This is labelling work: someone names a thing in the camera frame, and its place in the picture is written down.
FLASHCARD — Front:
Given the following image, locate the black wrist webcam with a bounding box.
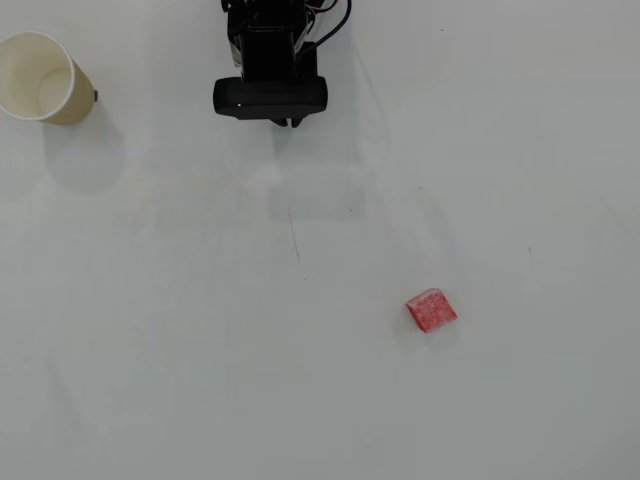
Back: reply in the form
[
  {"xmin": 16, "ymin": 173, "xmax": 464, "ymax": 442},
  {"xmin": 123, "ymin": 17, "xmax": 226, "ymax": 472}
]
[{"xmin": 212, "ymin": 76, "xmax": 329, "ymax": 121}]

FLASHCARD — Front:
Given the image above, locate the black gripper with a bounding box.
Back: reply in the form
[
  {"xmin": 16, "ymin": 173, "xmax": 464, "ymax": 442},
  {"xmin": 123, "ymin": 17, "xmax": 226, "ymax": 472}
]
[{"xmin": 239, "ymin": 22, "xmax": 304, "ymax": 129}]

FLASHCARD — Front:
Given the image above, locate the white paper cup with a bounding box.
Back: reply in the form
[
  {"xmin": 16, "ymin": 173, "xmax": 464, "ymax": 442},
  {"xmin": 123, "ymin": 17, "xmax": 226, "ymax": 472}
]
[{"xmin": 0, "ymin": 31, "xmax": 96, "ymax": 127}]

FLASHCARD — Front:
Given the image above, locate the black wire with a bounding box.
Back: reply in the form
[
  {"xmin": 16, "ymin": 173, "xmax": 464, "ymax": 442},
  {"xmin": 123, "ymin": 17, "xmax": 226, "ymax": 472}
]
[{"xmin": 298, "ymin": 0, "xmax": 353, "ymax": 57}]

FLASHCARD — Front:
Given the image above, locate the red foam cube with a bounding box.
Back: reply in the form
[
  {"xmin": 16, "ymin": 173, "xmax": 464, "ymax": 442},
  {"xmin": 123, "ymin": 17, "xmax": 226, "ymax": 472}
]
[{"xmin": 405, "ymin": 286, "xmax": 459, "ymax": 335}]

